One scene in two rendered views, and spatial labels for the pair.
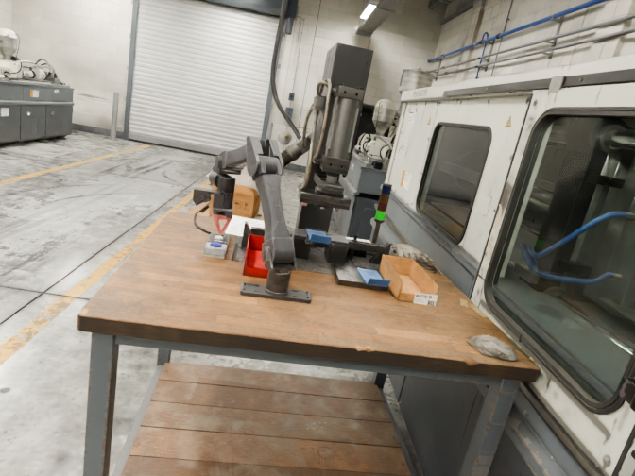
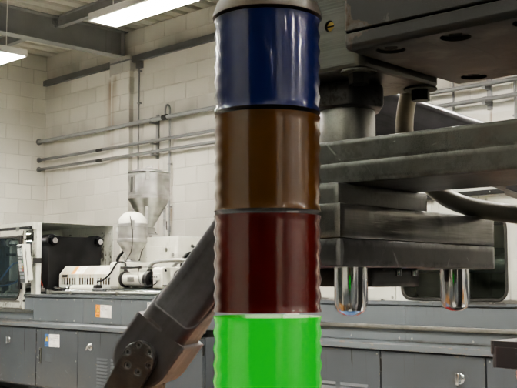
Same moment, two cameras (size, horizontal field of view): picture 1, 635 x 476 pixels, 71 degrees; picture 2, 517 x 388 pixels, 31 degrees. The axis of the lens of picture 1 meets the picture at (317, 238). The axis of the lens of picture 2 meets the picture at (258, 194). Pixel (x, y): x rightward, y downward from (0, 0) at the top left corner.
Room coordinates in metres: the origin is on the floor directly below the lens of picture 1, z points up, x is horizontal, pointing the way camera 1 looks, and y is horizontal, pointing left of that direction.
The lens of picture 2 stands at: (2.05, -0.44, 1.10)
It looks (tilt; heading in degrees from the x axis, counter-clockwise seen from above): 5 degrees up; 141
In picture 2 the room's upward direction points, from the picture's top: straight up
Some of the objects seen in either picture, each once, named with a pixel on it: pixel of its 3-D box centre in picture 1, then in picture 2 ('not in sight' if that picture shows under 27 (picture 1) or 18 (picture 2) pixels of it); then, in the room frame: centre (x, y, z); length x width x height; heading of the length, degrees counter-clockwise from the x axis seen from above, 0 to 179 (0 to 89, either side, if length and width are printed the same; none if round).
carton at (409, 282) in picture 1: (406, 280); not in sight; (1.45, -0.33, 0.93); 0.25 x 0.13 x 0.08; 9
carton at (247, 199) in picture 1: (238, 191); not in sight; (5.01, 0.98, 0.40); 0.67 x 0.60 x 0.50; 1
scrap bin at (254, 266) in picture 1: (264, 255); not in sight; (1.41, 0.16, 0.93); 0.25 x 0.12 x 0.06; 9
